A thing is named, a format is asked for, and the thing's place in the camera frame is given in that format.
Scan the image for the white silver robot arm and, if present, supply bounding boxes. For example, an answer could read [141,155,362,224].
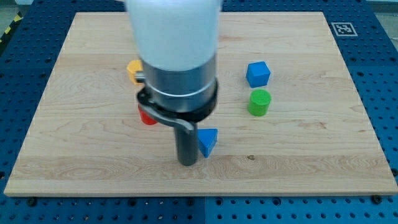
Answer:
[125,0,220,113]

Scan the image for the black clamp with metal lever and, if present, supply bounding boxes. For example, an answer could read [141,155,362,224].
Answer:
[136,80,218,134]

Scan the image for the blue triangular prism block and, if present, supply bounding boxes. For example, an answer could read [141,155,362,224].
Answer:
[198,128,218,158]

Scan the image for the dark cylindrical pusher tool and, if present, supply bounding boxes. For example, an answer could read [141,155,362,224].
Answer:
[174,120,199,166]

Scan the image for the red block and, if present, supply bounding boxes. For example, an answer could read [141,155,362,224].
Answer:
[137,105,157,125]

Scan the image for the green cylinder block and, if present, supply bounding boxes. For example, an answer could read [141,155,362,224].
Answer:
[248,89,272,116]

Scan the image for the blue cube block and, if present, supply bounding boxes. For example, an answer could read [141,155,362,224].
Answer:
[246,61,271,88]

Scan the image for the yellow block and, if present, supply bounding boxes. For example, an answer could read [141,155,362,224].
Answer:
[126,60,143,85]

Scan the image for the wooden board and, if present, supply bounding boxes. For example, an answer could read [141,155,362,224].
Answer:
[4,12,397,197]

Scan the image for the white fiducial marker tag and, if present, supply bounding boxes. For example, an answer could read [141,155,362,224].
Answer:
[331,22,358,37]

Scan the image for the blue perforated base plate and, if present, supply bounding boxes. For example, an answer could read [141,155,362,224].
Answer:
[1,0,397,223]

